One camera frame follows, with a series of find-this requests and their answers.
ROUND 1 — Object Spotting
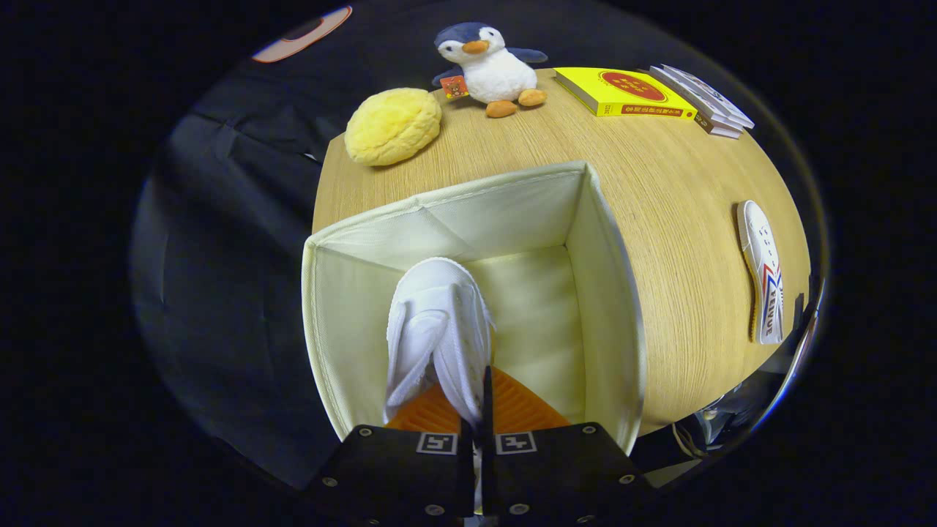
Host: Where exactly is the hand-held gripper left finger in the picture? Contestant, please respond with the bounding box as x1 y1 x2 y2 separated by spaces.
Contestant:
304 379 477 527

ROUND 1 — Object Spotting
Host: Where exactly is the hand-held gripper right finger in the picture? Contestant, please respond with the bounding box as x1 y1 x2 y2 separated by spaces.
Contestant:
479 365 656 527

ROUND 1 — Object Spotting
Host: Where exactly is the white canvas shoe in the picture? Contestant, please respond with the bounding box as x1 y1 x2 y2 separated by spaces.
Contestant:
736 200 785 345
383 256 495 429

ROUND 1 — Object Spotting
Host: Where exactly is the brown fabric storage box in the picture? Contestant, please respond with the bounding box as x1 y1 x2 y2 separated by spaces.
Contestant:
302 161 646 456

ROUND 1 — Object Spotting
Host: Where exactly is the yellow bun plush toy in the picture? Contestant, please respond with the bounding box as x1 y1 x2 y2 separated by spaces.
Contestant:
344 88 443 167

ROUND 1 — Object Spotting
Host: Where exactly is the black backdrop cloth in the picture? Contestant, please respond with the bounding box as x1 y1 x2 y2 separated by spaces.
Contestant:
132 0 455 491

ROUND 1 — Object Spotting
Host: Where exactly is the penguin plush toy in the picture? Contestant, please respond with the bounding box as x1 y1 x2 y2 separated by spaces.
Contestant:
432 22 548 119

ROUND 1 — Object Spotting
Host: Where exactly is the yellow book with red circle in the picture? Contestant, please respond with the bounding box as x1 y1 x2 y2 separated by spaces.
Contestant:
553 67 698 118

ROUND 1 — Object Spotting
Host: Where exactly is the white illustrated book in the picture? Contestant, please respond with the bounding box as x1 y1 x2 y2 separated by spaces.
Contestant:
650 66 747 134
662 64 755 130

